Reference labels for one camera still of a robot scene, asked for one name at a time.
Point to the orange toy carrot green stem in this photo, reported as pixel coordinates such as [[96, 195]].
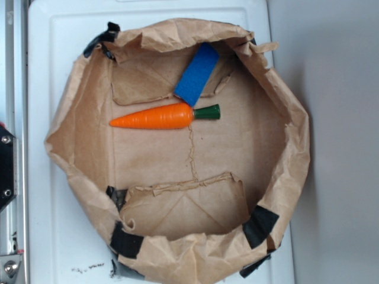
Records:
[[167, 117]]

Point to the brown paper bag tray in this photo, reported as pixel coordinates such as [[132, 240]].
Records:
[[187, 191]]

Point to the blue rectangular sponge block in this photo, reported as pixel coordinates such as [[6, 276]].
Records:
[[196, 75]]

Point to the black tape piece bottom right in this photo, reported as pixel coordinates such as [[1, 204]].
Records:
[[259, 226]]

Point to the black tape piece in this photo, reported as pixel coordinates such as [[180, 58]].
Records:
[[107, 36], [125, 244], [259, 226]]

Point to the black tape piece bottom left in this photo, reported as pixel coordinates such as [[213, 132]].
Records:
[[125, 244]]

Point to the black tape piece top left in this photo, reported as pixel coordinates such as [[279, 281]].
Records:
[[107, 36]]

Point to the white plastic board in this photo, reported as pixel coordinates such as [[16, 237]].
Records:
[[63, 245]]

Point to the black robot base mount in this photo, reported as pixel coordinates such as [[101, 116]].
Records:
[[8, 168]]

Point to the silver metal frame rail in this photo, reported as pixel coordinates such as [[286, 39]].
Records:
[[15, 267]]

